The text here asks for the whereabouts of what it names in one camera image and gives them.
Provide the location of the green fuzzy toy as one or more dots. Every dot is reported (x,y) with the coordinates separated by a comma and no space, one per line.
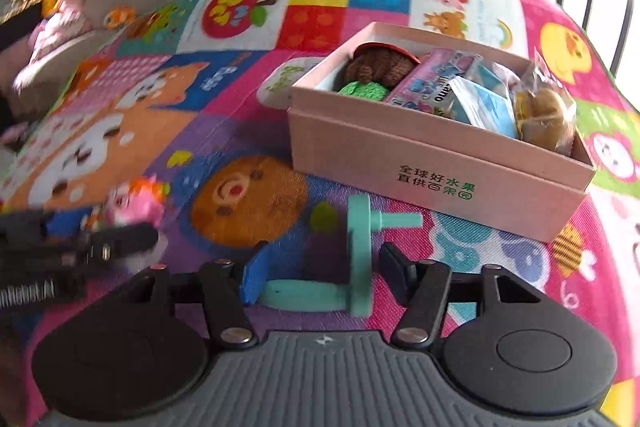
(362,91)

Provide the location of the pink cardboard box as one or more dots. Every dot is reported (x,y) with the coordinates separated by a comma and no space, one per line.
(425,167)

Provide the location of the blue white wet wipe packet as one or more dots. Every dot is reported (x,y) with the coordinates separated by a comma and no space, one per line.
(492,112)

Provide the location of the orange fish plush toy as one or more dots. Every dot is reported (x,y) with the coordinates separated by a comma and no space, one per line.
(119,18)

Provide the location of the brown knitted toy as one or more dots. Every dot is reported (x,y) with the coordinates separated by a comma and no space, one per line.
(380,64)

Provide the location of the pink toy figure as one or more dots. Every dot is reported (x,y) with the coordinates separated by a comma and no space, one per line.
(137,204)

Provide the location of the bagged brown pastry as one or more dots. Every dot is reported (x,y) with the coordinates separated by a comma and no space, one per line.
(545,112)

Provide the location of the pink white plush toy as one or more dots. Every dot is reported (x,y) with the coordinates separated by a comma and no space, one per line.
(57,29)

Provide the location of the pink snack packet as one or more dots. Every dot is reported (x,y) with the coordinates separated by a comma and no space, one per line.
(430,79)

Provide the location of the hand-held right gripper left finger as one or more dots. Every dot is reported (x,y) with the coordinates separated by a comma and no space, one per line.
(255,274)

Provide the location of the colourful printed blanket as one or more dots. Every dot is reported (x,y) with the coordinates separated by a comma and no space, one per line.
(150,132)

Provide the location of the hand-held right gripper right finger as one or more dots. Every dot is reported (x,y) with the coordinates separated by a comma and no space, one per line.
(397,272)

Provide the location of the teal plastic stand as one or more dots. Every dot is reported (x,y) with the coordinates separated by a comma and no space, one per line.
(360,257)

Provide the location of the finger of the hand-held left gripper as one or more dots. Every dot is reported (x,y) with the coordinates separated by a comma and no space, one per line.
(125,242)

